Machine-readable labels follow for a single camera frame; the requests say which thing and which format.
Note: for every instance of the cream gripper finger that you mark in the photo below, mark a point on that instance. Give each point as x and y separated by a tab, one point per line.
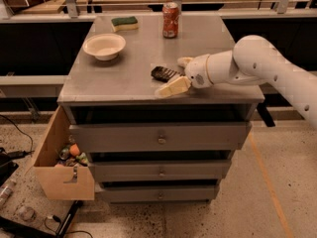
184	61
177	86

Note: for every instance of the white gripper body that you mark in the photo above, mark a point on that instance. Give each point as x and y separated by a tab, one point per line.
196	71

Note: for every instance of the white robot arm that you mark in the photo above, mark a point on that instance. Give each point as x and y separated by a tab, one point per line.
252	61

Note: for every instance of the white paper bowl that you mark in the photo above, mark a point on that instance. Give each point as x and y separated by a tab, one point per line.
104	46

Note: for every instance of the red soda can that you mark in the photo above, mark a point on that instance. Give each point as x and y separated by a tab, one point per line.
170	13

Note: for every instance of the grey drawer cabinet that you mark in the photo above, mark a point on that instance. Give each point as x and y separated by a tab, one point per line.
122	91

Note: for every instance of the top grey drawer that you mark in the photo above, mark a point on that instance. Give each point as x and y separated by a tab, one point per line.
147	137

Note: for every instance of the grey drawer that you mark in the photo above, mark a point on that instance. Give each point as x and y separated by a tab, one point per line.
164	193
159	170
147	137

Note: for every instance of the green yellow sponge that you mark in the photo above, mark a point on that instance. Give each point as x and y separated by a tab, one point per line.
124	23

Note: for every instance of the middle grey drawer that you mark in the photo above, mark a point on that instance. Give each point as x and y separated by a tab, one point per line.
159	170

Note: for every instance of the orange fruit in box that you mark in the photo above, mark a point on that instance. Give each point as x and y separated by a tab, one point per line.
74	150

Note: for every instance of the bottom grey drawer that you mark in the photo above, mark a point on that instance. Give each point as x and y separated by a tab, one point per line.
164	193

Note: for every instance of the wooden side box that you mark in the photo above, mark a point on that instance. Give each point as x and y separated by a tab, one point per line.
57	182

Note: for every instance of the plastic bottle on floor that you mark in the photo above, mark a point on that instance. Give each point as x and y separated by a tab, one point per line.
6	190

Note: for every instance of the black stand on floor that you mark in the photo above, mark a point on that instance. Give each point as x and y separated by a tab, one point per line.
33	227

